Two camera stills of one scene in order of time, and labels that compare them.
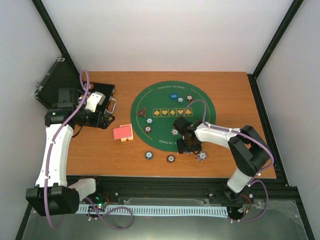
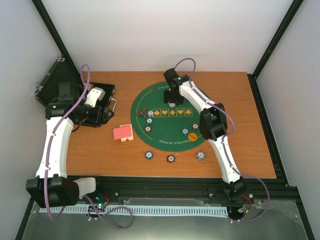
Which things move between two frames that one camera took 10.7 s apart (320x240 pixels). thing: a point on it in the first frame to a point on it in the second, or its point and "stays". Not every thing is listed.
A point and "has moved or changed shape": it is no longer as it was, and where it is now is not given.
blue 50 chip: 174,132 has moved or changed shape
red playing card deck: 124,132 stays
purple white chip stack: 202,156 stays
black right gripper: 182,148 to 166,99
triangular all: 142,112 stays
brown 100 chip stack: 170,158 stays
